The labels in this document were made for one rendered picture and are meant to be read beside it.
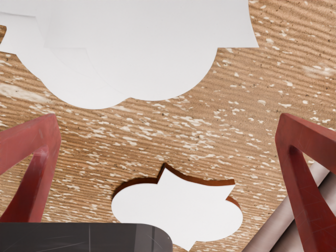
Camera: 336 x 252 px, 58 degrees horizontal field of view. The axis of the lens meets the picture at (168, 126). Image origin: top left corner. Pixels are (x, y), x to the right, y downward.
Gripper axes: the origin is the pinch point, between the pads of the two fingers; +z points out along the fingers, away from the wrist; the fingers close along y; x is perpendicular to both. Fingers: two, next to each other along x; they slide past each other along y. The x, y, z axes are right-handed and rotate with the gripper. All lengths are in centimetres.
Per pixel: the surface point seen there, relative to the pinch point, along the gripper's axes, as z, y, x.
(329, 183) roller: 14.0, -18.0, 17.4
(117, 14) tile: 6.3, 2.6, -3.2
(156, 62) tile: 6.4, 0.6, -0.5
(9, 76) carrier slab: 10.6, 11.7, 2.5
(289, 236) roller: 14.0, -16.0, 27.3
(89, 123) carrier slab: 10.7, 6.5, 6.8
